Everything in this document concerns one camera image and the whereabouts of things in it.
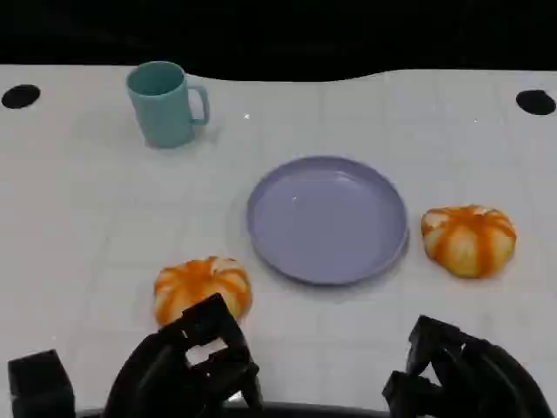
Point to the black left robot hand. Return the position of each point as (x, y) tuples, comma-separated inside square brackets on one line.
[(156, 370)]

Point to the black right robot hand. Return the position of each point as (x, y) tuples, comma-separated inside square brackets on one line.
[(478, 374)]

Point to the orange white toy bread roll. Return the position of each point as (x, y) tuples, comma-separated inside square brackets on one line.
[(196, 283), (467, 241)]

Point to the dark robot torso edge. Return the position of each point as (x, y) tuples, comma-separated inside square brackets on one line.
[(304, 411)]

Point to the lilac plate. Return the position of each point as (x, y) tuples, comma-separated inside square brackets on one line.
[(326, 220)]

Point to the pale green mug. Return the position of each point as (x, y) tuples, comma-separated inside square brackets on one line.
[(163, 106)]

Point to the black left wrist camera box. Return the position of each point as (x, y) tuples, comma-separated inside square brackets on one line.
[(39, 385)]

